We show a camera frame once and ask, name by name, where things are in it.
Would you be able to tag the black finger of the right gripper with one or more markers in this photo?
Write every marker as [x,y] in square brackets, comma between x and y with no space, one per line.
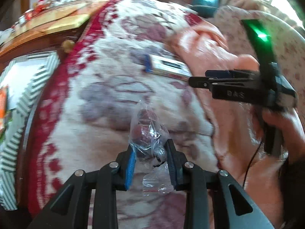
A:
[219,74]
[201,82]

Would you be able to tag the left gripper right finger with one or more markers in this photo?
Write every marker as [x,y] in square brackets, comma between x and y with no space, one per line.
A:
[232,206]

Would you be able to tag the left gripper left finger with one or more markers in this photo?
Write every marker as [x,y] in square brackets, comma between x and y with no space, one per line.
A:
[69,207]

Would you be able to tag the clear bag of red dates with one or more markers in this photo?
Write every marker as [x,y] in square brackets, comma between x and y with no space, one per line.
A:
[147,138]

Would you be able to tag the orange cracker pack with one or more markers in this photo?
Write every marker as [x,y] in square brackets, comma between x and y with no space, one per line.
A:
[3,103]

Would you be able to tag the person's right hand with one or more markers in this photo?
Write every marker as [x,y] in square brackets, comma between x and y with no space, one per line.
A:
[288,122]

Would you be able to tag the blue cracker pack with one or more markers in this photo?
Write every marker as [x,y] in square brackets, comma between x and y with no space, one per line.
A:
[167,67]

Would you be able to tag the floral sofa cushion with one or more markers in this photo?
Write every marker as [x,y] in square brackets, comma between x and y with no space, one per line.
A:
[287,43]

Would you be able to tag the pink satin quilt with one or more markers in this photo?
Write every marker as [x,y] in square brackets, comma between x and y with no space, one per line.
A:
[202,47]

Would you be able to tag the teal cloth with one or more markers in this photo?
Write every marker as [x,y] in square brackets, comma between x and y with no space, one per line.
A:
[205,8]

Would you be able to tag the red floral fleece blanket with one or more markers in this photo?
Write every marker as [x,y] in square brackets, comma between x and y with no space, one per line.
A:
[83,121]

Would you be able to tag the green striped white box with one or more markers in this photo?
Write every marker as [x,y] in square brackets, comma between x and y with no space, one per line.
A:
[24,78]

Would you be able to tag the yellow pad on table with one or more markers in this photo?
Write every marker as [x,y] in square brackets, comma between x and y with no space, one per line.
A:
[67,23]

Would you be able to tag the wooden glass-top table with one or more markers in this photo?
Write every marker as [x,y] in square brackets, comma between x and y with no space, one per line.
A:
[31,37]

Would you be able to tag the santa doll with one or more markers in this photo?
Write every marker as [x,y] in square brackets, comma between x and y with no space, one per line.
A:
[39,6]

